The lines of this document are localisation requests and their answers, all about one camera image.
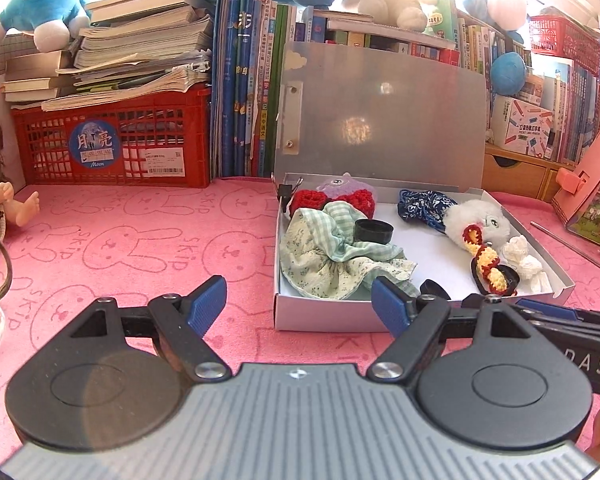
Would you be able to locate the purple plush toy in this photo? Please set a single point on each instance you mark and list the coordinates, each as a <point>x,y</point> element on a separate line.
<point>337,185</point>

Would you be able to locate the row of blue thin books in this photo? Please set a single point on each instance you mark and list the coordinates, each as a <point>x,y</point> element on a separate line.
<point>235,85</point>

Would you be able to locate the pink cardboard toy house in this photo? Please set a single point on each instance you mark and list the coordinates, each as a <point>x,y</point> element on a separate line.
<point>597,160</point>

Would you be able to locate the metal rod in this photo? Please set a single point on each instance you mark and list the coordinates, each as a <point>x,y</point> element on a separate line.
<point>575,251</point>

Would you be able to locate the blue white cat plush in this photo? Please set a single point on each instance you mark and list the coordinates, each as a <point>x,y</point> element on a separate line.
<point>45,2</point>

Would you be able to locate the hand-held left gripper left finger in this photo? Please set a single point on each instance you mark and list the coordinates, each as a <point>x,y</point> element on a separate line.
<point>209,305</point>

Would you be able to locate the row of colourful books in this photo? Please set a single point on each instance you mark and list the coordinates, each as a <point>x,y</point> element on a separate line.
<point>575,110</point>

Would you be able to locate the red plastic crate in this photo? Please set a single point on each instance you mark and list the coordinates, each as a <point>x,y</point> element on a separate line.
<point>45,135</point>

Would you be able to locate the white plush toy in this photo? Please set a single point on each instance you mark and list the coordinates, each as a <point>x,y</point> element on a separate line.
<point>460,217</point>

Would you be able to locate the stack of paper books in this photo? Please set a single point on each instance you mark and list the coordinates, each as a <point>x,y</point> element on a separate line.
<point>140,40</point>

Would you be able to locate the navy floral scrunchie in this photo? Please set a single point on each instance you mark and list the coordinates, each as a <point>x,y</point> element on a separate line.
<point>420,205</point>

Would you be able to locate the pink rabbit print blanket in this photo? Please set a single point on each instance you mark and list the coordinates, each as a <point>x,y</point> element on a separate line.
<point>130,240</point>

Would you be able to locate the silver cardboard box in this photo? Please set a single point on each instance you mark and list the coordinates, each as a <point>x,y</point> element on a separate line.
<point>380,110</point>

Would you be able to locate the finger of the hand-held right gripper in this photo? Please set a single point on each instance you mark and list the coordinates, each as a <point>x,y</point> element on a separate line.
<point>550,308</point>

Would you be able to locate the black binder clip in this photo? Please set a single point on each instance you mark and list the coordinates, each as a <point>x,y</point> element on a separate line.
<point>285,194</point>

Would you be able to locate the white printed carton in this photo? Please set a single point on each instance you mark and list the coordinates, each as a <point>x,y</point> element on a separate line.
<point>522,127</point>

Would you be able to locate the red crocheted scrunchie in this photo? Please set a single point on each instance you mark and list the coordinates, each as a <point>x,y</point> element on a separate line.
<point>307,200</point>

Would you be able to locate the blue ball plush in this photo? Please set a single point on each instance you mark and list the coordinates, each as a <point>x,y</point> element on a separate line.
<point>507,72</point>

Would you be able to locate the white tissue wad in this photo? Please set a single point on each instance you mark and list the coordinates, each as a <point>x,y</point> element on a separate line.
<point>522,260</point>

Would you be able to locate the black round cap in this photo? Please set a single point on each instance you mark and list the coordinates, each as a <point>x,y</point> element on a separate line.
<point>372,232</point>

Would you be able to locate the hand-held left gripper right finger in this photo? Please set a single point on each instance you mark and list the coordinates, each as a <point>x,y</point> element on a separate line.
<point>390,307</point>

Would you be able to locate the green gingham scrunchie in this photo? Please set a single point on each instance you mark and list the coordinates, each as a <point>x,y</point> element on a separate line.
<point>320,245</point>

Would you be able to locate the white blue plush animal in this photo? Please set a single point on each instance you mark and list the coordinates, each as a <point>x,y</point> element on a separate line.
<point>500,5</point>

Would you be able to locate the wooden drawer organizer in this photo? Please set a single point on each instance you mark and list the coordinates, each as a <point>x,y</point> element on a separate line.
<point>510,175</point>

